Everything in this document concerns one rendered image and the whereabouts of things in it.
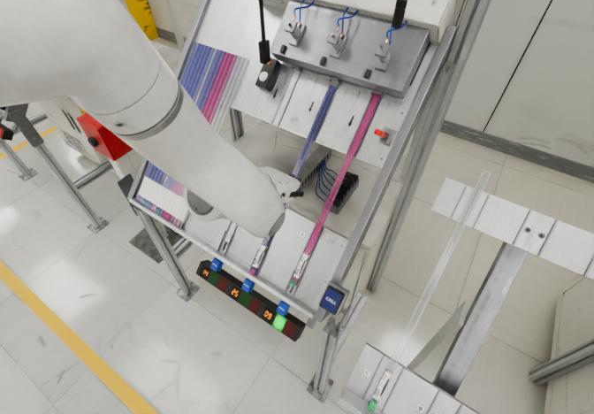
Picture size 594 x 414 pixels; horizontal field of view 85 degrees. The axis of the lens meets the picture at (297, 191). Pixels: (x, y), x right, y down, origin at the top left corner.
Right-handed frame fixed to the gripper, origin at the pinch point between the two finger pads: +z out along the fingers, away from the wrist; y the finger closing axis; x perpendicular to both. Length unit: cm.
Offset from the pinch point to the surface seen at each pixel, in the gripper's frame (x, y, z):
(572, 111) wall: -65, -77, 173
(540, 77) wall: -76, -53, 164
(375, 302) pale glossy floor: 56, -27, 77
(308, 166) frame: 1.9, 12.4, 37.9
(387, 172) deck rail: -11.0, -20.3, 1.9
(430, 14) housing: -42.9, -16.0, 0.4
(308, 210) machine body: 13.9, 3.4, 29.1
